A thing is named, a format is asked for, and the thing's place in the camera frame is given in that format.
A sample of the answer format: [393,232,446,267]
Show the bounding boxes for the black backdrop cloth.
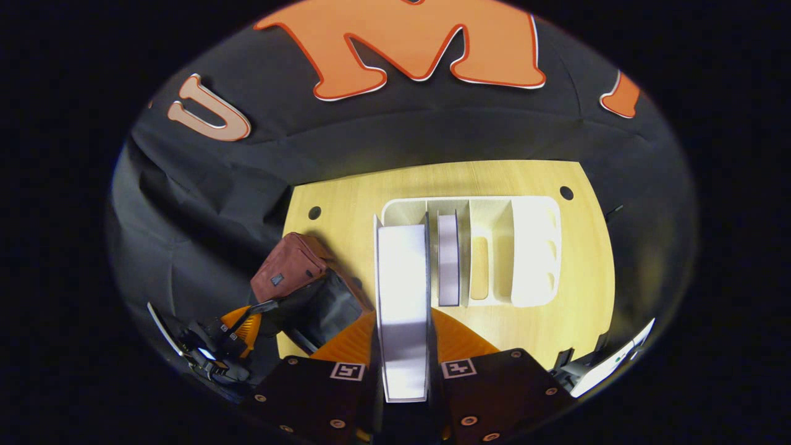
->
[105,0,700,396]

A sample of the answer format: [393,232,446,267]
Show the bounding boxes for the red schoolbag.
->
[250,232,375,357]

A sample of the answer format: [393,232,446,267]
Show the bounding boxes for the dark blue cover book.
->
[437,210,462,308]

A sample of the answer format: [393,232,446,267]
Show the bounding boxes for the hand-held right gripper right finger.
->
[428,307,577,444]

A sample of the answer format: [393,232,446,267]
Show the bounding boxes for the white spine book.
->
[372,213,432,404]

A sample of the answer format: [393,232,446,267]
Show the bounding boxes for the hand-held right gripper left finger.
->
[246,309,383,443]

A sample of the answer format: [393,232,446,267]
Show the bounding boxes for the white device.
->
[569,318,656,399]

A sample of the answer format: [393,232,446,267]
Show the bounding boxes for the white bookshelf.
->
[379,196,564,309]

